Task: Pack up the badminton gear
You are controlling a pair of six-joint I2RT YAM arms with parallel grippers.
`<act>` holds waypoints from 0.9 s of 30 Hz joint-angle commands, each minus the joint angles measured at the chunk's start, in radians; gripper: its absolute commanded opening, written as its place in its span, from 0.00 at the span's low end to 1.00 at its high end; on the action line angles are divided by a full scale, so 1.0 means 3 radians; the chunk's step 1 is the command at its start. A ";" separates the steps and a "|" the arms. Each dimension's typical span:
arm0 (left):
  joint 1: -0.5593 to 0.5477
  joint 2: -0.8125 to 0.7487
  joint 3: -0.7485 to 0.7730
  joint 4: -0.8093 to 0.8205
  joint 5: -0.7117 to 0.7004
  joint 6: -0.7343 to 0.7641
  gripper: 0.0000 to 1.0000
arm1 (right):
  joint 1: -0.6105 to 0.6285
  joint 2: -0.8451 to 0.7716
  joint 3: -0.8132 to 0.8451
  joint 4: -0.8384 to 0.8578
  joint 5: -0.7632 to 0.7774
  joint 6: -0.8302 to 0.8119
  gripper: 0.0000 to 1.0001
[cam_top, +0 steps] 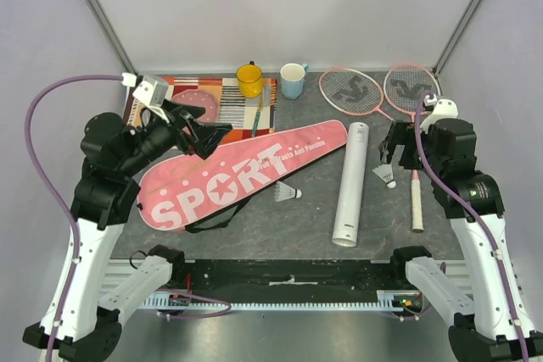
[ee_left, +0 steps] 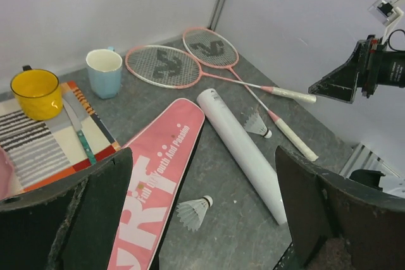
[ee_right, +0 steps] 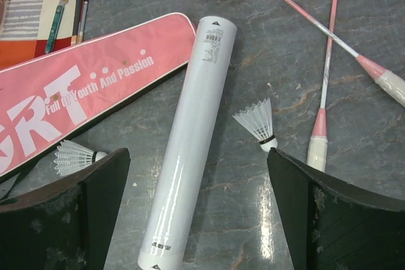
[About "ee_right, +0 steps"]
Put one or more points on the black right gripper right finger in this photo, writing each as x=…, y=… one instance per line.
x=331, y=224

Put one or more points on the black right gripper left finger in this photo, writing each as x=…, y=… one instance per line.
x=67, y=224

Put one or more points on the white plastic shuttlecock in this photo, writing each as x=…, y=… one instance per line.
x=257, y=120
x=72, y=157

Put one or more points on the white shuttlecock tube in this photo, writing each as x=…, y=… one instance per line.
x=179, y=181

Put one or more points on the pink badminton racket right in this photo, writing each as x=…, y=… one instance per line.
x=329, y=61

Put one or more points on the pink racket bag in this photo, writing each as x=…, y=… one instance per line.
x=46, y=99

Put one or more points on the colourful patchwork placemat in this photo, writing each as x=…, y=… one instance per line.
x=25, y=27

